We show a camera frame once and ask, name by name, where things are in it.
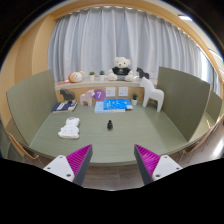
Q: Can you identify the purple round number sign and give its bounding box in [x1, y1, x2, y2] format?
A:
[92, 88, 107, 102]

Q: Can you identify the ceiling light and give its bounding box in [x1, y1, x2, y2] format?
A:
[177, 13, 194, 22]

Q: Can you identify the white bear-shaped power strip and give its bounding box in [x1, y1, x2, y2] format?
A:
[57, 116, 81, 140]

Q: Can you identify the wooden chair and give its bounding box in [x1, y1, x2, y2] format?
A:
[4, 129, 41, 161]

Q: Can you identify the grey horse figure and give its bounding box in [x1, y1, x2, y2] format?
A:
[59, 88, 76, 103]

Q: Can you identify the cream teddy bear black shirt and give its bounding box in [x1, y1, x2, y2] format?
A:
[107, 56, 135, 82]

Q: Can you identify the large white horse figure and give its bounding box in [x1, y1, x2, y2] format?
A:
[139, 77, 165, 113]

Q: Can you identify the grey pleated curtain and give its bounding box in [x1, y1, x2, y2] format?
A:
[47, 5, 201, 83]

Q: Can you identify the light wooden sill ledge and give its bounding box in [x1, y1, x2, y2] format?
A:
[54, 77, 158, 90]

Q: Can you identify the small dark horse figure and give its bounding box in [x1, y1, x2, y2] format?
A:
[135, 67, 150, 80]

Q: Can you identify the round orange white plush toy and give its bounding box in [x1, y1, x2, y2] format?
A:
[68, 70, 86, 84]

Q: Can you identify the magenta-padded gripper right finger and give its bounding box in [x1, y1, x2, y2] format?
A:
[134, 143, 183, 186]

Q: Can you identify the pink horse figure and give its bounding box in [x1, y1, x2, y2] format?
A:
[79, 89, 96, 107]

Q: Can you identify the dark blue book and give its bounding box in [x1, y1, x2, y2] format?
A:
[51, 99, 78, 114]

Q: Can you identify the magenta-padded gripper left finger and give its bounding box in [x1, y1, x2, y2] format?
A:
[43, 143, 94, 187]

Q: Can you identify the bright blue book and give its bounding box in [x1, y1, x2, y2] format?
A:
[103, 98, 134, 112]

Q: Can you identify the green desk partition panel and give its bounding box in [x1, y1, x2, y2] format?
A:
[5, 69, 59, 146]
[156, 65, 212, 143]
[204, 89, 224, 123]

